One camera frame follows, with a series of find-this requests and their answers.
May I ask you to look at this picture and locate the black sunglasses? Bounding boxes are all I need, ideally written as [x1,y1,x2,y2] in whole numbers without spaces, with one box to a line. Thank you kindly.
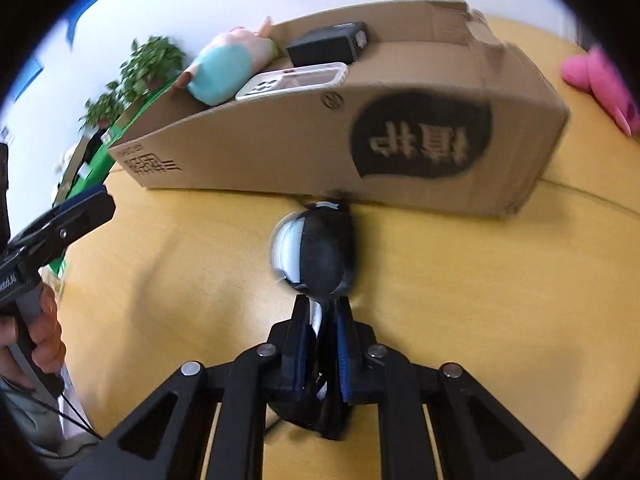
[268,199,359,441]

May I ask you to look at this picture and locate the white clear phone case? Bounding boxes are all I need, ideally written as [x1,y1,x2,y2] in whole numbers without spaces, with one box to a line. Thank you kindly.
[235,62,348,101]

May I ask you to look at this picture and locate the person's left hand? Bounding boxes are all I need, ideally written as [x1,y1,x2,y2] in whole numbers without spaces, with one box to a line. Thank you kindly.
[1,284,66,389]

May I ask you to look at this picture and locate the green cloth covered table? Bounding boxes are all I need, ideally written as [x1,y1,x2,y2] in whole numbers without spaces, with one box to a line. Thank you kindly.
[44,77,181,276]

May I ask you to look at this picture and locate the potted green plant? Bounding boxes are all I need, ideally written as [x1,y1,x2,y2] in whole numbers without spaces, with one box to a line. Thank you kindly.
[120,36,186,103]
[78,90,125,129]

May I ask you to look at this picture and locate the teal and pink plush toy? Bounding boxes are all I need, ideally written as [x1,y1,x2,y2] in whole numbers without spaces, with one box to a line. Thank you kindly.
[170,16,279,107]

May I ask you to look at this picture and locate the brown cardboard box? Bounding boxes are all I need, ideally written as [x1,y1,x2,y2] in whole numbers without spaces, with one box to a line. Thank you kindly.
[110,0,570,217]

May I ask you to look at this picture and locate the black rectangular box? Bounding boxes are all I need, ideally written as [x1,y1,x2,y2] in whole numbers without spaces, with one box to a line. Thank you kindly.
[285,21,369,67]

